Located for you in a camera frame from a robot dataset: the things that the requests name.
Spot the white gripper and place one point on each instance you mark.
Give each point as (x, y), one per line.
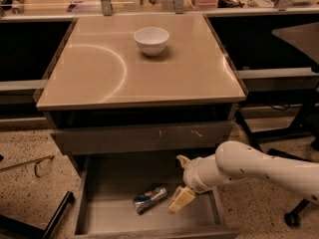
(192, 175)

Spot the crushed redbull can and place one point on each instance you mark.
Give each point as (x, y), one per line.
(146, 200)

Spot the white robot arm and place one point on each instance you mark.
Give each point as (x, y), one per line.
(235, 161)

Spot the closed top drawer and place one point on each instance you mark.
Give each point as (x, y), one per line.
(143, 137)

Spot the open middle drawer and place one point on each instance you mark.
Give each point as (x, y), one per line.
(111, 181)

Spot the grey drawer cabinet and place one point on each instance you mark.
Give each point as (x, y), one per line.
(103, 79)

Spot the black office chair base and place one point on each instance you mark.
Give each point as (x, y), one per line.
(261, 206)

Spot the white ceramic bowl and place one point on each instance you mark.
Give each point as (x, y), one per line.
(151, 40)

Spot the thin metal rod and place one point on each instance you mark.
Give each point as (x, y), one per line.
(35, 162)

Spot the black metal leg left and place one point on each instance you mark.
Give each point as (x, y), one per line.
(39, 226)

